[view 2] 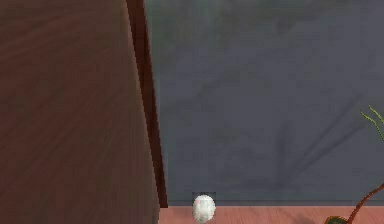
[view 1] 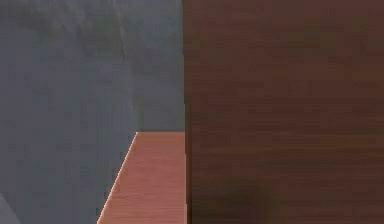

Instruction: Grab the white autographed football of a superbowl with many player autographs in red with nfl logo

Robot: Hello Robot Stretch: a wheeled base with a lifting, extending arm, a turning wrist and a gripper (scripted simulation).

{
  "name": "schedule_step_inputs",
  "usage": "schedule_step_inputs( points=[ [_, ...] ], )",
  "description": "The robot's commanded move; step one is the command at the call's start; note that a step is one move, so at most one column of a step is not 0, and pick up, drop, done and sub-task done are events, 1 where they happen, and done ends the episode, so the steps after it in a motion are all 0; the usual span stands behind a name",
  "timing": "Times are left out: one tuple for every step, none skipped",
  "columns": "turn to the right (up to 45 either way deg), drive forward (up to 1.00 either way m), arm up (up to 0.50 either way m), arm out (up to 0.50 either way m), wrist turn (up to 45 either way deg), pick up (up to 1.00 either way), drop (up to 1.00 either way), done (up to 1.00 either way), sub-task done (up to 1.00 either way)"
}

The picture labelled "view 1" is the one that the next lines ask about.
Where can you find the dark brown wooden cupboard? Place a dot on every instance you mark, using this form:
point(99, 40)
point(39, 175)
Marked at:
point(286, 110)

